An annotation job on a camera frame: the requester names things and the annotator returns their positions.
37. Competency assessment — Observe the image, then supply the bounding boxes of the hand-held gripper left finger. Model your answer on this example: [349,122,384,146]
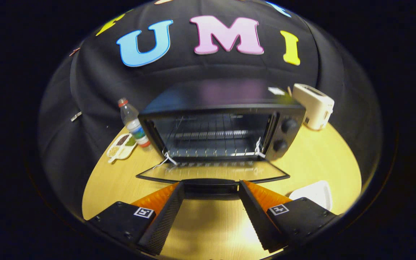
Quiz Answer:
[85,181,186,256]

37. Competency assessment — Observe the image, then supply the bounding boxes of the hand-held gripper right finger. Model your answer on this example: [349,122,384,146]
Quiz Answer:
[239,180,338,253]

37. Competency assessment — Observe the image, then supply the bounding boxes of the white square food plate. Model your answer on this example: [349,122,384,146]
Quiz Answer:
[289,180,333,212]

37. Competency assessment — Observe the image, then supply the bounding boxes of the black toaster oven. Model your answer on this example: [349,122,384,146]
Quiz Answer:
[136,79,307,199]

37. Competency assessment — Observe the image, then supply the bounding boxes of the white pop-up toaster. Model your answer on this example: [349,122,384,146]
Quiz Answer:
[292,83,335,131]

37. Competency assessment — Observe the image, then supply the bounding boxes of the white divided snack dish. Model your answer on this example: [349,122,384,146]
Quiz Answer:
[106,133,137,164]

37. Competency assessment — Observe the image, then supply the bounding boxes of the clear plastic water bottle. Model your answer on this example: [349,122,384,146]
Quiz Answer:
[118,97,151,148]

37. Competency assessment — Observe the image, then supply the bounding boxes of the wire oven rack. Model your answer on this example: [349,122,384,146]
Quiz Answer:
[161,116,266,158]

